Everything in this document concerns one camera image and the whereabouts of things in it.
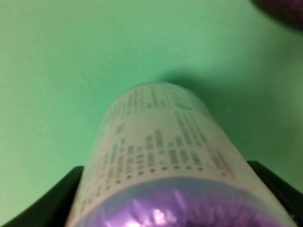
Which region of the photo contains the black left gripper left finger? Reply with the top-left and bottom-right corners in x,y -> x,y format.
3,166 -> 84,227

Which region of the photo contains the purple bamboo shoot toy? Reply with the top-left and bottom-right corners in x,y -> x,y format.
250,0 -> 303,32

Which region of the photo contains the green table cloth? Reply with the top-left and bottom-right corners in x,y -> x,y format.
0,0 -> 303,224

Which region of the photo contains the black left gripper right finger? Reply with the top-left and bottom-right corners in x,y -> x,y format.
247,161 -> 303,227

